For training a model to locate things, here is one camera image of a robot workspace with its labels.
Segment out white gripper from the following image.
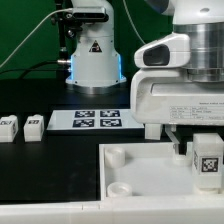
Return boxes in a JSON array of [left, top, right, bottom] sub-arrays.
[[130, 33, 224, 154]]

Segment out white square tabletop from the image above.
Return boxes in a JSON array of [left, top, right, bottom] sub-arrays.
[[99, 142, 224, 200]]

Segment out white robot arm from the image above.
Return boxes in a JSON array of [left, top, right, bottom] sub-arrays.
[[66, 0, 224, 139]]

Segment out white fiducial marker sheet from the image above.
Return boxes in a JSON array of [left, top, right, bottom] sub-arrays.
[[47, 109, 143, 131]]

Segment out white L-shaped fence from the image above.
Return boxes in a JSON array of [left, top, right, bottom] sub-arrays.
[[0, 195, 224, 224]]

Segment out black camera on stand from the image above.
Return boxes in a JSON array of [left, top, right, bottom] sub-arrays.
[[51, 0, 109, 79]]

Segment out black cable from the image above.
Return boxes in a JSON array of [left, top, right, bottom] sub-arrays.
[[0, 59, 73, 80]]

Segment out white cable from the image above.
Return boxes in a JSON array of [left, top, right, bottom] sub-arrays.
[[0, 8, 73, 69]]

